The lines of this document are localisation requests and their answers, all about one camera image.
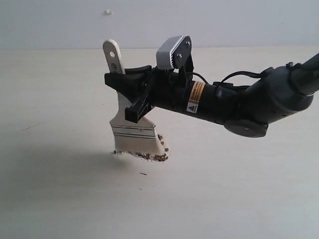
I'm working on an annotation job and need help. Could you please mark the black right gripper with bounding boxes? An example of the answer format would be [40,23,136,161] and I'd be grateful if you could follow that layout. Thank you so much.
[104,65,239,124]

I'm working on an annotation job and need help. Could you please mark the white wooden paint brush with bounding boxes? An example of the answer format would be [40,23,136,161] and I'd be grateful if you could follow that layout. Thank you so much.
[103,39,157,139]

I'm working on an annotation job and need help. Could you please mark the brown beans and white grains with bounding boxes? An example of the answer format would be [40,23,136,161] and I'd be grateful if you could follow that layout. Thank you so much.
[112,133,170,163]

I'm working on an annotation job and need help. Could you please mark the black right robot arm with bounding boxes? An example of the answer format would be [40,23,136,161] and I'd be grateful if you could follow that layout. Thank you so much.
[104,55,319,138]

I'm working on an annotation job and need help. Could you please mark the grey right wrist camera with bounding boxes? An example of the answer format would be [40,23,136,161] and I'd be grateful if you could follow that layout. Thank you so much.
[156,35,192,70]

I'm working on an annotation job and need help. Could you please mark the white wall peg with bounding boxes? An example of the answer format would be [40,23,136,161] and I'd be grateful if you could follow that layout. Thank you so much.
[103,9,113,15]

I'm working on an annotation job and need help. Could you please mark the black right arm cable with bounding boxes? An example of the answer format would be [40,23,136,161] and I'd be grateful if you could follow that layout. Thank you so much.
[191,71,262,87]

